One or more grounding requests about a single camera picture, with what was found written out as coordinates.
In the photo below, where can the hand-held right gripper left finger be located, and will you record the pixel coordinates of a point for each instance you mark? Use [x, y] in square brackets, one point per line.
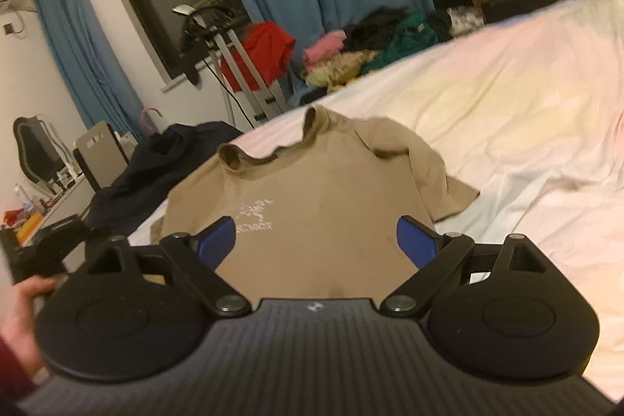
[218, 234]

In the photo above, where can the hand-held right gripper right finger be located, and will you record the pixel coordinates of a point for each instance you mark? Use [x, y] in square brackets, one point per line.
[412, 240]

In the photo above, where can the tan printed t-shirt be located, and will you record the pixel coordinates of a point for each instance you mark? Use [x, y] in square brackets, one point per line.
[312, 201]

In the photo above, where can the person's left forearm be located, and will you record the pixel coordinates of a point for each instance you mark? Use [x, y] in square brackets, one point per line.
[9, 377]

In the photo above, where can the pink clothes hanger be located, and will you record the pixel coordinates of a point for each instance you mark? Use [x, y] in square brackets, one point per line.
[148, 116]

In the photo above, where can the yellow beige clothes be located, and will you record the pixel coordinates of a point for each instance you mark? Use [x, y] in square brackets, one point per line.
[341, 69]

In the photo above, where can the black clothes pile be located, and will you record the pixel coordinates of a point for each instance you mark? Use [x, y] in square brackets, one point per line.
[375, 26]

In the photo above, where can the person's left hand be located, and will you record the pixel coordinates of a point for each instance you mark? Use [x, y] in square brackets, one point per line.
[22, 328]

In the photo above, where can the orange box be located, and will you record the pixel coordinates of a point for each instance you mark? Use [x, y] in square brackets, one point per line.
[29, 225]

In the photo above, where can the white dresser with clutter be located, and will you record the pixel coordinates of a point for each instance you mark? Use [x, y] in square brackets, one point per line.
[63, 201]

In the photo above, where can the clear bottle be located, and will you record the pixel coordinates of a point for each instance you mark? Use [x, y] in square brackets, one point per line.
[20, 195]

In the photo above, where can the dark navy garment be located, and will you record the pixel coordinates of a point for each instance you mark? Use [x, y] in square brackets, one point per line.
[146, 172]

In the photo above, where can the ornate table mirror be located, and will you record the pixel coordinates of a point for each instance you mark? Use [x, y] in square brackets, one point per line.
[36, 153]

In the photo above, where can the grey chair back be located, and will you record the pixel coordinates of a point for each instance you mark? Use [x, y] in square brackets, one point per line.
[100, 148]

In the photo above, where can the pastel bed sheet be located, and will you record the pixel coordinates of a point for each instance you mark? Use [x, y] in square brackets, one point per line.
[536, 104]

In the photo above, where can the red garment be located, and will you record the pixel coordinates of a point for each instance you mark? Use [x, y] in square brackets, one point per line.
[261, 50]

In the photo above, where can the green garment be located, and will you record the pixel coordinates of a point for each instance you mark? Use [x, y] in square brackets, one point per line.
[404, 48]

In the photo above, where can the narrow blue curtain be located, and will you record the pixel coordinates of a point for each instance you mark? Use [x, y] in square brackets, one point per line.
[83, 45]

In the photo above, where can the pink folded clothing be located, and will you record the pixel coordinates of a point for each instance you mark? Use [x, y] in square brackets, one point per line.
[324, 45]

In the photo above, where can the white patterned cloth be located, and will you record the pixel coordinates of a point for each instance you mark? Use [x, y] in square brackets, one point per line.
[463, 19]

